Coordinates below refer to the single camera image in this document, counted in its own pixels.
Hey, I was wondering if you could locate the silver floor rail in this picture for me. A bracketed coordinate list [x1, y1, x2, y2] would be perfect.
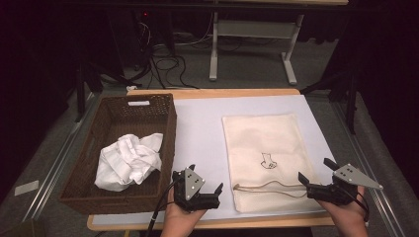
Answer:
[22, 93, 101, 222]
[330, 101, 407, 237]

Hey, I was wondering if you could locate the white tape strip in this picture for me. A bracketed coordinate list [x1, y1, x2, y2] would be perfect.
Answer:
[14, 180, 40, 197]

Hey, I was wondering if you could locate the cream drawstring bag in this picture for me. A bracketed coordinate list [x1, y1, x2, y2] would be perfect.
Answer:
[221, 113, 322, 214]

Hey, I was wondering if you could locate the tangle of black floor cables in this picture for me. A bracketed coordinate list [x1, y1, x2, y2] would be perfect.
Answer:
[132, 19, 215, 91]

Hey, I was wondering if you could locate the white table sheet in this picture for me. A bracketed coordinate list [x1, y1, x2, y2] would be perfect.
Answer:
[92, 94, 337, 226]

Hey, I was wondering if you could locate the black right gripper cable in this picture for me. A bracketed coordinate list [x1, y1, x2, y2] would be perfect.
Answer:
[342, 188, 371, 223]

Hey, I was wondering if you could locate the white garment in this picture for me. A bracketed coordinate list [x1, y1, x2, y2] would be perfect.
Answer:
[94, 132, 165, 193]

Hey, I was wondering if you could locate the dark computer tower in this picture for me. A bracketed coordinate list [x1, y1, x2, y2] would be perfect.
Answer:
[108, 9, 156, 73]

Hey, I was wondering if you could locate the white metal desk frame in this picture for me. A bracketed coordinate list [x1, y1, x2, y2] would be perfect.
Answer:
[209, 11, 304, 86]

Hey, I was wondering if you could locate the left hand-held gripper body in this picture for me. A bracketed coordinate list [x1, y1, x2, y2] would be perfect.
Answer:
[172, 167, 221, 212]

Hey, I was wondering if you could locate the black metal stand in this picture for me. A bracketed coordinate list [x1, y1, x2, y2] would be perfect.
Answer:
[73, 61, 143, 123]
[299, 70, 361, 135]

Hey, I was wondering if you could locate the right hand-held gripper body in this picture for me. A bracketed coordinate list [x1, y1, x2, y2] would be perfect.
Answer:
[306, 163, 384, 205]

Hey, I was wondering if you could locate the brown woven basket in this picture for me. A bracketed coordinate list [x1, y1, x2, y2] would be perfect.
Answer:
[58, 93, 178, 215]

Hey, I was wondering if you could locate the person's right hand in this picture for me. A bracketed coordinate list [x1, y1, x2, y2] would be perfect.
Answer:
[317, 186, 370, 228]

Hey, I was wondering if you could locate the person's left hand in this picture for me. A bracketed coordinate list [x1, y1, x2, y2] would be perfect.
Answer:
[163, 189, 207, 231]

